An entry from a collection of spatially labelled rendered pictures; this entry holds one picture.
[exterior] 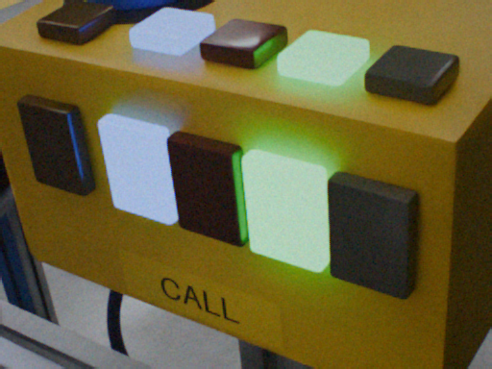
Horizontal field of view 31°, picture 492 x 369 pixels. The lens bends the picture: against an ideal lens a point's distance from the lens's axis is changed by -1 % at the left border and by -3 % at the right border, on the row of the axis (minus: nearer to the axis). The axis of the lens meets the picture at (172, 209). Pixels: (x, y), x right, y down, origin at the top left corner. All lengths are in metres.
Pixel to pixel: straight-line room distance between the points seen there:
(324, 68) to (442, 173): 0.04
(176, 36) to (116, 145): 0.03
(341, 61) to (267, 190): 0.04
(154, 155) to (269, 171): 0.04
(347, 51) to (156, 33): 0.05
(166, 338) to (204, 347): 0.08
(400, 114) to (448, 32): 0.05
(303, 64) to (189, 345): 1.52
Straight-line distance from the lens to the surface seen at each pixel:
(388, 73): 0.21
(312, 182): 0.21
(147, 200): 0.25
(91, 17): 0.26
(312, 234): 0.22
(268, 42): 0.23
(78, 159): 0.27
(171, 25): 0.25
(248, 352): 0.34
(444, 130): 0.20
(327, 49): 0.22
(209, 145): 0.23
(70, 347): 0.47
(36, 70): 0.27
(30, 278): 0.81
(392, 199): 0.21
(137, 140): 0.24
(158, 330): 1.77
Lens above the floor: 1.17
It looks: 34 degrees down
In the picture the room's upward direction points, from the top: 9 degrees counter-clockwise
